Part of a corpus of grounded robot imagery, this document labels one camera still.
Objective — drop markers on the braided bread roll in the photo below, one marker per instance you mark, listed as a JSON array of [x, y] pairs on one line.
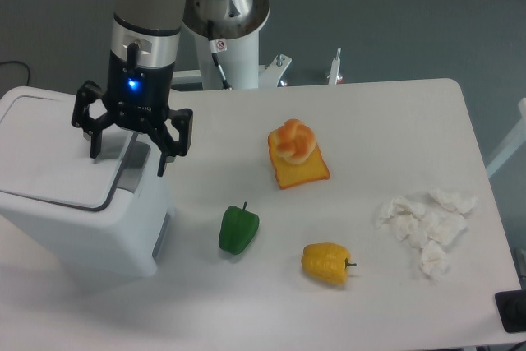
[[294, 141]]

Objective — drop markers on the yellow bell pepper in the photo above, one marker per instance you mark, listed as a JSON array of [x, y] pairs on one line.
[[327, 262]]

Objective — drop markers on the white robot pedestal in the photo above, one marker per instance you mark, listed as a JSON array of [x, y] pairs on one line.
[[226, 34]]

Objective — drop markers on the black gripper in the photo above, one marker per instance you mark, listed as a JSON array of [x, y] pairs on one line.
[[136, 99]]

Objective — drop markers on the white frame post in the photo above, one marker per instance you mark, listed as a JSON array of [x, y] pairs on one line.
[[513, 140]]

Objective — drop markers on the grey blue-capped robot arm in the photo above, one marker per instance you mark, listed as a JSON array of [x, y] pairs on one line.
[[143, 53]]

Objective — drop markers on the white trash can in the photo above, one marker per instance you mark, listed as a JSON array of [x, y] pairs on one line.
[[107, 213]]

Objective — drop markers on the black device at edge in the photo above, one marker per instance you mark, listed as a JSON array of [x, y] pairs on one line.
[[511, 309]]

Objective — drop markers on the green bell pepper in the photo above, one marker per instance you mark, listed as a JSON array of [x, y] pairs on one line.
[[238, 228]]

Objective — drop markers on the toast bread slice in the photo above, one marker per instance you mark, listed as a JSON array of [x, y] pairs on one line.
[[287, 175]]

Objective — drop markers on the crumpled white tissue paper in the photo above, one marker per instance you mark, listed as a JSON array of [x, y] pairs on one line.
[[429, 223]]

